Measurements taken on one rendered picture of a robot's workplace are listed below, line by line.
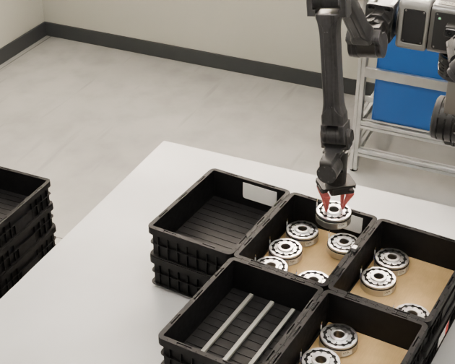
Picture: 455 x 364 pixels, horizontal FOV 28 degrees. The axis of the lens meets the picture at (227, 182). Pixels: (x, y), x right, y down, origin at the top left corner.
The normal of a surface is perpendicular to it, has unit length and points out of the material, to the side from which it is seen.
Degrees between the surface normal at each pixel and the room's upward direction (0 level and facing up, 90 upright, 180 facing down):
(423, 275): 0
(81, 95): 0
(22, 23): 90
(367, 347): 0
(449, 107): 90
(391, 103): 90
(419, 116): 90
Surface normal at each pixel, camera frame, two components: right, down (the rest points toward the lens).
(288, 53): -0.41, 0.48
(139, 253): 0.00, -0.85
